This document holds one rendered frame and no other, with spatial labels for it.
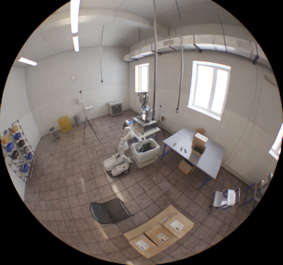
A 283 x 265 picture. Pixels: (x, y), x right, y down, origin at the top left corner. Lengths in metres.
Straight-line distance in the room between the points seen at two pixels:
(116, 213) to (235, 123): 3.35
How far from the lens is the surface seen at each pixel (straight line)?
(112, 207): 1.66
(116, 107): 5.31
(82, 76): 5.49
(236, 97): 2.86
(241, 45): 2.69
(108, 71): 5.68
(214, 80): 3.28
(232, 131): 3.03
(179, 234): 1.72
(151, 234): 1.87
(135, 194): 2.29
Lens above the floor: 2.22
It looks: 29 degrees down
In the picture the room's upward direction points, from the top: straight up
